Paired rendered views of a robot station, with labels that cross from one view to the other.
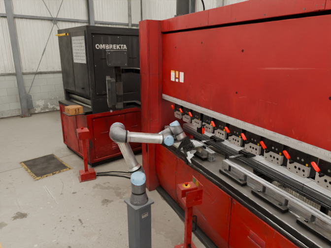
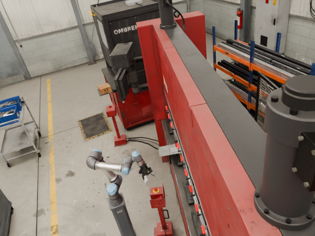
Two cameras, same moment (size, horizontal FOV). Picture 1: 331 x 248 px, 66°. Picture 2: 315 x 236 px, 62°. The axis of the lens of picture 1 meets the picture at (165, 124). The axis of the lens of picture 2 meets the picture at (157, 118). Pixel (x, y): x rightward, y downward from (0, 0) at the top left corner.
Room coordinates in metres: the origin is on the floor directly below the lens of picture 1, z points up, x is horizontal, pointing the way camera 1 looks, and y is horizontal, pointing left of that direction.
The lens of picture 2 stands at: (0.27, -1.19, 3.11)
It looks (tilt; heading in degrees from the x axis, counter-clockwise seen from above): 34 degrees down; 25
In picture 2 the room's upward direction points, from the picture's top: 10 degrees counter-clockwise
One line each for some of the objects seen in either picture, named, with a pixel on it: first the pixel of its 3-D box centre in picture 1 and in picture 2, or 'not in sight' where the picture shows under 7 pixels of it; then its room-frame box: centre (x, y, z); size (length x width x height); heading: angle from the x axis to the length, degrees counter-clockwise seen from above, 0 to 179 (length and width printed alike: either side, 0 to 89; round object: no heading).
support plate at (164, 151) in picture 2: (187, 144); (169, 150); (2.51, -0.24, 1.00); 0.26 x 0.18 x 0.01; 116
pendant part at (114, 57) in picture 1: (117, 82); (127, 75); (3.47, 0.66, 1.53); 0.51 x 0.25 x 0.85; 14
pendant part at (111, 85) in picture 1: (111, 90); (123, 83); (3.41, 0.73, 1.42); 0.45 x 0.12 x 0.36; 14
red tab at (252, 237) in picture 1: (256, 240); not in sight; (1.58, -0.68, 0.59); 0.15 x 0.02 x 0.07; 26
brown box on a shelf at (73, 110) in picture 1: (73, 109); (104, 88); (3.91, 1.45, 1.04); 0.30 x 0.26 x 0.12; 40
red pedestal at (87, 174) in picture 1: (84, 153); (115, 125); (3.62, 1.24, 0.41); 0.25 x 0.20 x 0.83; 116
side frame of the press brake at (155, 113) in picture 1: (172, 108); (178, 96); (3.52, -0.09, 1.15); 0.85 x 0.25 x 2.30; 116
